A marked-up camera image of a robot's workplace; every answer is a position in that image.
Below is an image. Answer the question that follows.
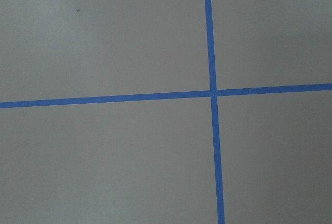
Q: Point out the blue tape strip lengthwise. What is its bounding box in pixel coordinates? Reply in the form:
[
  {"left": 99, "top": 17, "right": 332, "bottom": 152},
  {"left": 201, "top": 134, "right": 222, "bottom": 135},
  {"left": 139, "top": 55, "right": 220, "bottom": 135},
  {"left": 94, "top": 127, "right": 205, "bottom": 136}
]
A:
[{"left": 204, "top": 0, "right": 225, "bottom": 223}]

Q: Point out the blue tape strip crosswise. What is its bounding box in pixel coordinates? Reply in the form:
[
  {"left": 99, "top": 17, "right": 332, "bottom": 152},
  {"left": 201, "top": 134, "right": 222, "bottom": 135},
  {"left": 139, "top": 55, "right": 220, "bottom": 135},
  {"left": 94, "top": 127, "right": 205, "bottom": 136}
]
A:
[{"left": 1, "top": 83, "right": 331, "bottom": 109}]

